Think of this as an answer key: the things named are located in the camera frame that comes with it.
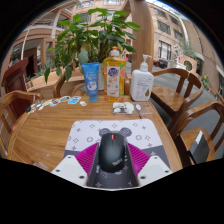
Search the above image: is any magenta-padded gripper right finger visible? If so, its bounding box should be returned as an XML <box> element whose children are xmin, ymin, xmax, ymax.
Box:
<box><xmin>125</xmin><ymin>142</ymin><xmax>173</xmax><ymax>188</ymax></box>

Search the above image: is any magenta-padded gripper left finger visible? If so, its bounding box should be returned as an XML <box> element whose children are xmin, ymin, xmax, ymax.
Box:
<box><xmin>50</xmin><ymin>142</ymin><xmax>101</xmax><ymax>188</ymax></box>

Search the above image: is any black computer mouse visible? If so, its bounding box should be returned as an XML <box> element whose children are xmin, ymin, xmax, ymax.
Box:
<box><xmin>98</xmin><ymin>132</ymin><xmax>128</xmax><ymax>174</ymax></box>

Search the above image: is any white and grey printed mouse pad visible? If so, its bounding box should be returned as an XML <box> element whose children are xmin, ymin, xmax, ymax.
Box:
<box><xmin>63</xmin><ymin>119</ymin><xmax>171</xmax><ymax>190</ymax></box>

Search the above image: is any dark flat case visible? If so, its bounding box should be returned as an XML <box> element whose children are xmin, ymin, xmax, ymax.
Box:
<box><xmin>189</xmin><ymin>130</ymin><xmax>212</xmax><ymax>164</ymax></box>

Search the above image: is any clear plastic sleeve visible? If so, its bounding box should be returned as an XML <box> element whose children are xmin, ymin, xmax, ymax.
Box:
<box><xmin>134</xmin><ymin>102</ymin><xmax>154</xmax><ymax>118</ymax></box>

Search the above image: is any blue-edged sticker card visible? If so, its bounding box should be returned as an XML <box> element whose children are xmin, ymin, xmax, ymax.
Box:
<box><xmin>59</xmin><ymin>95</ymin><xmax>72</xmax><ymax>104</ymax></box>
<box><xmin>68</xmin><ymin>95</ymin><xmax>82</xmax><ymax>105</ymax></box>
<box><xmin>49</xmin><ymin>98</ymin><xmax>61</xmax><ymax>107</ymax></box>

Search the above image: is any clear packet with white pieces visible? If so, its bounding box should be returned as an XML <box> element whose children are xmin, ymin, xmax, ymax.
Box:
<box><xmin>112</xmin><ymin>101</ymin><xmax>135</xmax><ymax>116</ymax></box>

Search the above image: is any white pump bottle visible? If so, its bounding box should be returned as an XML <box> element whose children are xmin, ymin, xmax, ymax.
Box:
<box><xmin>129</xmin><ymin>54</ymin><xmax>155</xmax><ymax>102</ymax></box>

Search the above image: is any wooden bench table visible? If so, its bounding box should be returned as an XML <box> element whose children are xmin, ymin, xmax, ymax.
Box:
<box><xmin>26</xmin><ymin>68</ymin><xmax>86</xmax><ymax>98</ymax></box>

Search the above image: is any blue squeeze tube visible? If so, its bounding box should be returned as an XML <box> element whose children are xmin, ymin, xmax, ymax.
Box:
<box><xmin>81</xmin><ymin>62</ymin><xmax>101</xmax><ymax>102</ymax></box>

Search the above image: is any yellow dish soap bottle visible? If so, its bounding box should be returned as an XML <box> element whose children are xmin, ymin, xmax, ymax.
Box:
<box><xmin>102</xmin><ymin>46</ymin><xmax>127</xmax><ymax>103</ymax></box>

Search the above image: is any dark red wooden chair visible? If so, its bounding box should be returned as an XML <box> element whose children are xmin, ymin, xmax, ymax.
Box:
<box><xmin>0</xmin><ymin>57</ymin><xmax>31</xmax><ymax>118</ymax></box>

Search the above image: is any green potted plant, white pot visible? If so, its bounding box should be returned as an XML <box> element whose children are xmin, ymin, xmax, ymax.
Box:
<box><xmin>43</xmin><ymin>8</ymin><xmax>141</xmax><ymax>91</ymax></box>

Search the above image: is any white sculpture on pedestal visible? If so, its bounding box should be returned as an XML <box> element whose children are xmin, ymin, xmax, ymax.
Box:
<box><xmin>172</xmin><ymin>44</ymin><xmax>185</xmax><ymax>68</ymax></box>

